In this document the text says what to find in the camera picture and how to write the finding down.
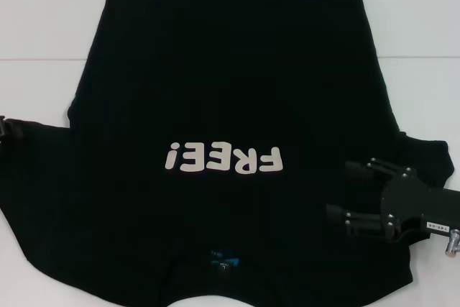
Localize black t-shirt with FREE print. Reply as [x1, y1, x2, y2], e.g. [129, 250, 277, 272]
[0, 0, 456, 307]

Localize silver metal knob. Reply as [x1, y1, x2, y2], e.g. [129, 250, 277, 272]
[441, 229, 460, 256]

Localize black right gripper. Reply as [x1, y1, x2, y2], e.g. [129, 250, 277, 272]
[325, 157, 460, 240]

